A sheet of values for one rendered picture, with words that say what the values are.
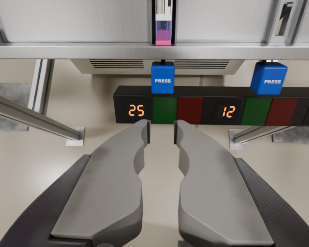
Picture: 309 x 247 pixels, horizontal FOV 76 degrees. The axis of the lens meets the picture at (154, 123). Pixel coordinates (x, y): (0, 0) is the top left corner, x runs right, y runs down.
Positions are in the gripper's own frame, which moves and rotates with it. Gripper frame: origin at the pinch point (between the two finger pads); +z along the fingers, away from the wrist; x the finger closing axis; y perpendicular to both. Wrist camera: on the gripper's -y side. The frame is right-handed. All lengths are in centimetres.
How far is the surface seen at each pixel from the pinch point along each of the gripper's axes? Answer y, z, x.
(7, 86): 27, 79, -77
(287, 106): 3.6, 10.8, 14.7
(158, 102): 3.4, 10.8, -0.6
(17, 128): 42, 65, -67
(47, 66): 10, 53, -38
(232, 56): -2.6, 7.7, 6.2
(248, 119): 5.6, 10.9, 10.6
